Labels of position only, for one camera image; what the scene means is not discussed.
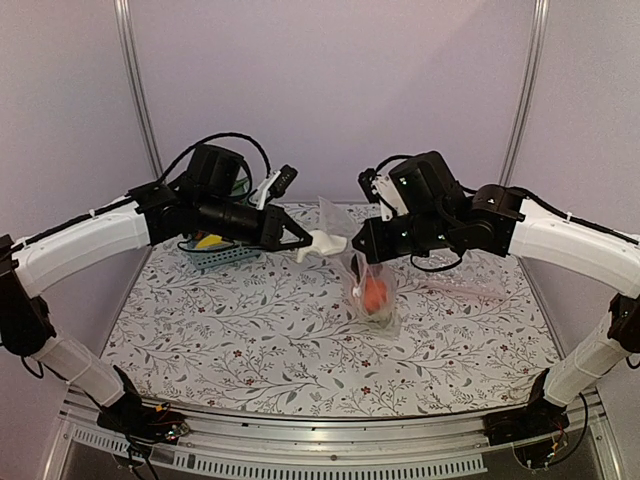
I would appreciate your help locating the orange pepper toy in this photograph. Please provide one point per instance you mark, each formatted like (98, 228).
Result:
(375, 295)

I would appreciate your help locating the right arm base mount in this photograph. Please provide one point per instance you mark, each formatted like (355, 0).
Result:
(537, 417)

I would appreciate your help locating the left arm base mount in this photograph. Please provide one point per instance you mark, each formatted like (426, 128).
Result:
(129, 416)

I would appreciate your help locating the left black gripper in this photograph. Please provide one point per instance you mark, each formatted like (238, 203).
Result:
(271, 231)

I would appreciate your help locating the clear zip bag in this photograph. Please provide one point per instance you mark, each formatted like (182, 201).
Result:
(340, 220)
(478, 274)

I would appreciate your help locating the left aluminium frame post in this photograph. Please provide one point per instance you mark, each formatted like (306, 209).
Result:
(125, 27)

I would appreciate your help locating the front aluminium rail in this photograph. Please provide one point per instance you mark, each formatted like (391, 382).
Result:
(227, 444)

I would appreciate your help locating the light blue plastic basket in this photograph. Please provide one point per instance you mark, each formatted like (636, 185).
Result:
(211, 258)

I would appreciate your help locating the right aluminium frame post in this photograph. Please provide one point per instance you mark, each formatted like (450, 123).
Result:
(533, 57)

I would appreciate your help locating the green pepper toy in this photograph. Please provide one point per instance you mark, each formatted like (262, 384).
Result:
(242, 188)

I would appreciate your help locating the floral patterned table mat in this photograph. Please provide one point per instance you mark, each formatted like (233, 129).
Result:
(272, 335)

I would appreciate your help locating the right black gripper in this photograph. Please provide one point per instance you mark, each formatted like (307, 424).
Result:
(377, 248)

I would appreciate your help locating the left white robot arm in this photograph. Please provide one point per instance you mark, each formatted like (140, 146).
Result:
(145, 216)

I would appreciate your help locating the dark red apple toy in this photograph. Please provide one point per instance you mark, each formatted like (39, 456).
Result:
(357, 266)

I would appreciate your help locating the white daikon radish toy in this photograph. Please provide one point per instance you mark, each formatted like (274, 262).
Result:
(382, 319)

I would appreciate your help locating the white garlic toy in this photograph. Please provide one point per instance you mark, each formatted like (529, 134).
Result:
(323, 244)

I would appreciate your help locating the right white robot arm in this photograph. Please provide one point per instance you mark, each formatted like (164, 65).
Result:
(513, 221)

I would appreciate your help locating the yellow pepper toy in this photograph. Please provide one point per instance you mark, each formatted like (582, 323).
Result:
(211, 242)

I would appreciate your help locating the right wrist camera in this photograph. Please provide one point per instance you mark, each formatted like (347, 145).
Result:
(380, 189)

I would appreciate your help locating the aluminium frame post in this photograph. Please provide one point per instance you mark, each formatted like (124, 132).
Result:
(125, 27)
(533, 57)

